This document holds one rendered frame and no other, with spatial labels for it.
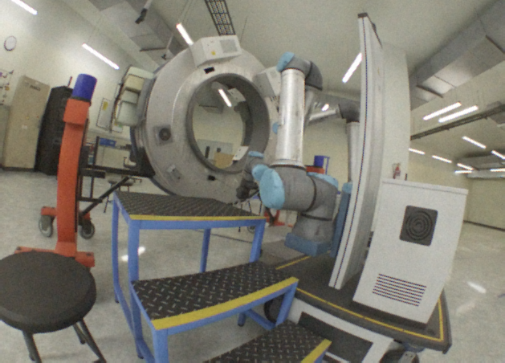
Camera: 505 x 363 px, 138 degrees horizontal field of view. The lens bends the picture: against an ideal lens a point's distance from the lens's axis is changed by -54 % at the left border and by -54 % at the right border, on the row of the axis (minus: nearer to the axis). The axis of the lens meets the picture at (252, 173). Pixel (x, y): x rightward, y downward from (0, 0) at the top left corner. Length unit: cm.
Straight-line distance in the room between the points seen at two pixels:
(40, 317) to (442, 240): 109
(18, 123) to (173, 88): 427
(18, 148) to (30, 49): 227
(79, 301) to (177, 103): 128
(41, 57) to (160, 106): 506
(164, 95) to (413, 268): 159
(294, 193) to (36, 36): 614
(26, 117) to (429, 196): 569
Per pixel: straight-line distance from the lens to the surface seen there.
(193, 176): 154
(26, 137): 536
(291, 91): 92
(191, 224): 68
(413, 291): 86
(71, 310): 54
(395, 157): 437
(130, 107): 156
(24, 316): 54
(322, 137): 1101
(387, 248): 82
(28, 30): 614
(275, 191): 73
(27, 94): 535
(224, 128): 1114
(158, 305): 60
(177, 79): 153
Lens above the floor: 77
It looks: level
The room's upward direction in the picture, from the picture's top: 10 degrees clockwise
